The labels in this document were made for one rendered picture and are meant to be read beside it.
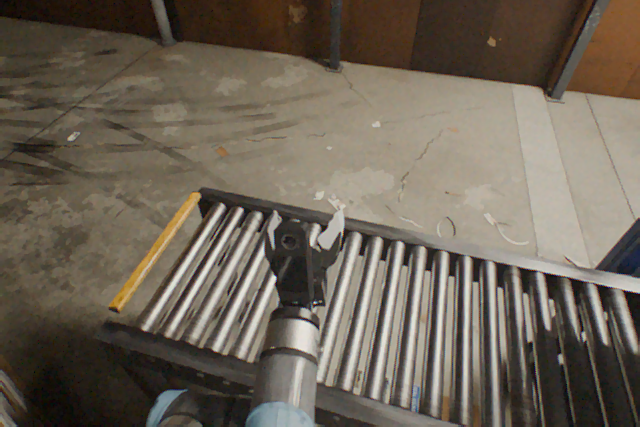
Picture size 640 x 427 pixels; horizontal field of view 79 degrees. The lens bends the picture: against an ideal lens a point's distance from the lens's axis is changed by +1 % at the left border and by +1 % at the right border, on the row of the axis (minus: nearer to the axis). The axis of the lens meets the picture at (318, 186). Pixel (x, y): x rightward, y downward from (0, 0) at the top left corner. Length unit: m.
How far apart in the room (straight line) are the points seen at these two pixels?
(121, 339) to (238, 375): 0.31
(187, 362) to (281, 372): 0.56
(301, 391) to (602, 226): 2.44
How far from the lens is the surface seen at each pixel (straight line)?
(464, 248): 1.23
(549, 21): 3.71
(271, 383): 0.50
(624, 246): 1.54
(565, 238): 2.59
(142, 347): 1.09
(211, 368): 1.02
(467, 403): 1.02
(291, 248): 0.52
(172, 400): 0.63
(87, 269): 2.40
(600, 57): 3.93
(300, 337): 0.52
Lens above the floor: 1.72
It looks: 44 degrees down
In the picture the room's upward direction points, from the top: straight up
